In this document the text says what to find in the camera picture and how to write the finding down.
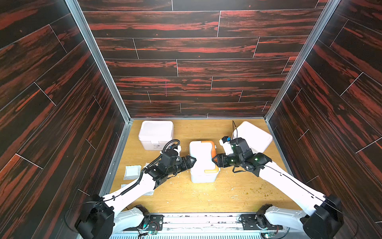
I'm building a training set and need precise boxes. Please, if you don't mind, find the aluminium frame rail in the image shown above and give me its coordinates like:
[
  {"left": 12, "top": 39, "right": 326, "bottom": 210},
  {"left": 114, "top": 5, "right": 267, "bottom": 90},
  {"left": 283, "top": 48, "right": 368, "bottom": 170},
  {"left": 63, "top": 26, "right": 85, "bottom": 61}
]
[
  {"left": 265, "top": 0, "right": 341, "bottom": 123},
  {"left": 64, "top": 0, "right": 131, "bottom": 123}
]

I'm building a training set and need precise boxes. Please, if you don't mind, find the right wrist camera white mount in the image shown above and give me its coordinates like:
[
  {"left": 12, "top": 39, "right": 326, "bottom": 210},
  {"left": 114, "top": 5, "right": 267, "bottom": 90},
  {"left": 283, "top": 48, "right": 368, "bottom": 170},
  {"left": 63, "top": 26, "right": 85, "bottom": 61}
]
[{"left": 219, "top": 136, "right": 234, "bottom": 155}]

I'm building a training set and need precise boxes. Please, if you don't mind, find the white pink first aid box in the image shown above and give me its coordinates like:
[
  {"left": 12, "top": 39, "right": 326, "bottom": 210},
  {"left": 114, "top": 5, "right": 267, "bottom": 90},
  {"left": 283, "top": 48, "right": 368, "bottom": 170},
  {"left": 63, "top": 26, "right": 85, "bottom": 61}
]
[{"left": 232, "top": 121, "right": 273, "bottom": 154}]

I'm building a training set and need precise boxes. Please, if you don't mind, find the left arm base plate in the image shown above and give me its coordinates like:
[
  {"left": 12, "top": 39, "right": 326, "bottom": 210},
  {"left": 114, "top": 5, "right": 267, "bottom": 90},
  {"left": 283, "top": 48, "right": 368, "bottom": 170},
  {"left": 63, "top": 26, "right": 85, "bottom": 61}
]
[{"left": 137, "top": 214, "right": 164, "bottom": 233}]

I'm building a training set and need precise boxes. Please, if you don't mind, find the aluminium frame rail left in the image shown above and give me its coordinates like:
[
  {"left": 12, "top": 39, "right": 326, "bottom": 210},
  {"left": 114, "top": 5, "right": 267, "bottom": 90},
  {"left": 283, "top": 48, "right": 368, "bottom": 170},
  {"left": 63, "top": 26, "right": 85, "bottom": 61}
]
[{"left": 64, "top": 0, "right": 131, "bottom": 123}]

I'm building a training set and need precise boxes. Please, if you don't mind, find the aluminium frame rail right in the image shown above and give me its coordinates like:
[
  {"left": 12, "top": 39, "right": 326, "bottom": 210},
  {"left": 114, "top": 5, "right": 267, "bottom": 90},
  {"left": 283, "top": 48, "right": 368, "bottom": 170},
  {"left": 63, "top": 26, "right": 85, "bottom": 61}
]
[{"left": 265, "top": 0, "right": 341, "bottom": 123}]

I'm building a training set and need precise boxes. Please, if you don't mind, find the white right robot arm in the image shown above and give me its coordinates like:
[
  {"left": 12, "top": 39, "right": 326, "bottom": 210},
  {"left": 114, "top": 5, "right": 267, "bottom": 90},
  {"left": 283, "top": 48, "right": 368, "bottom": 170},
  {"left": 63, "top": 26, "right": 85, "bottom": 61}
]
[{"left": 212, "top": 136, "right": 344, "bottom": 239}]

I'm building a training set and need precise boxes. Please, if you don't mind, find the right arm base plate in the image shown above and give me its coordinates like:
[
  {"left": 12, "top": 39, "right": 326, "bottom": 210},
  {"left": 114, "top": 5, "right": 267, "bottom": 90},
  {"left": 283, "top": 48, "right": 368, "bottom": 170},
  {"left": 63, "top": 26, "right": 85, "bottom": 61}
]
[{"left": 238, "top": 213, "right": 283, "bottom": 231}]

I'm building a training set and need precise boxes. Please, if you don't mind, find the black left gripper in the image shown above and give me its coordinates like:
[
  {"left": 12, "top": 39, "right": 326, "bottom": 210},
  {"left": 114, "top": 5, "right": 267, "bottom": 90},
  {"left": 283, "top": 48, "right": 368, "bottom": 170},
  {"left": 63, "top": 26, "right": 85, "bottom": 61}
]
[{"left": 165, "top": 155, "right": 197, "bottom": 177}]

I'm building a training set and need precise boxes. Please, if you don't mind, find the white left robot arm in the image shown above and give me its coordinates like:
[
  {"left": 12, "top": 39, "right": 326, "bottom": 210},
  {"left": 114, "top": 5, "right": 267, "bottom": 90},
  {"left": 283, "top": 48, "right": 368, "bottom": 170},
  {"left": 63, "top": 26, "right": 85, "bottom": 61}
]
[{"left": 74, "top": 139, "right": 197, "bottom": 239}]

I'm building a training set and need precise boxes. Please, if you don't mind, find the pink medicine chest box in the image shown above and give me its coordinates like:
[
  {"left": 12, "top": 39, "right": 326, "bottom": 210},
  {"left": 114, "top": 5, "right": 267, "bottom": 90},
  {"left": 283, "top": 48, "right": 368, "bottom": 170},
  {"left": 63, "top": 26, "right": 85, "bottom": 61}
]
[{"left": 138, "top": 120, "right": 174, "bottom": 150}]

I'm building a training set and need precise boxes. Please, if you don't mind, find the white orange handled box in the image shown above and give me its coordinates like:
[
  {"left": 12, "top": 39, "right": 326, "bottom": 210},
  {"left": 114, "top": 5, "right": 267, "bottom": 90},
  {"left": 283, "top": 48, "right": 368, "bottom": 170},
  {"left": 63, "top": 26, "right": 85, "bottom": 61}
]
[{"left": 189, "top": 141, "right": 220, "bottom": 183}]

